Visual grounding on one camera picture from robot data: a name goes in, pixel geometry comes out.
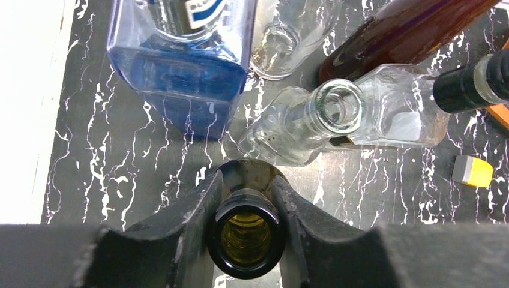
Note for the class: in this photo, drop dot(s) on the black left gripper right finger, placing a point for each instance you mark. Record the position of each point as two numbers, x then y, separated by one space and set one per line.
322 251

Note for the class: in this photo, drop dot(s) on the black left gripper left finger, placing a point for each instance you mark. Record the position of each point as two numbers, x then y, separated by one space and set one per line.
167 249

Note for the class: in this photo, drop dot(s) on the silver capped dark bottle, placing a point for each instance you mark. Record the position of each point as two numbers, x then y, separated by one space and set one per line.
246 235

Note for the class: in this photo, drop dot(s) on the clear bottle bottom rack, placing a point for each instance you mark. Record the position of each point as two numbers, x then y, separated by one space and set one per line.
296 126

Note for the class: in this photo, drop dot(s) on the clear bottle rack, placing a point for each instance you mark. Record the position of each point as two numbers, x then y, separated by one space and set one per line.
409 106
296 126

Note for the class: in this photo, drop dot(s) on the blue square bottle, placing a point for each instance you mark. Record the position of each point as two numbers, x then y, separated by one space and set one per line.
188 59

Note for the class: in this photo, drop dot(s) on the clear glass bottle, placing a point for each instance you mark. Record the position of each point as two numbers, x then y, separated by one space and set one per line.
287 32

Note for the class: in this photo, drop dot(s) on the dark red wine bottle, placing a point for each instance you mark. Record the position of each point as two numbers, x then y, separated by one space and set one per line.
401 32

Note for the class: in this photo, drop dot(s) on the yellow capped bottle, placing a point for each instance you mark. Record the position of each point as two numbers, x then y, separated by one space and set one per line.
472 171

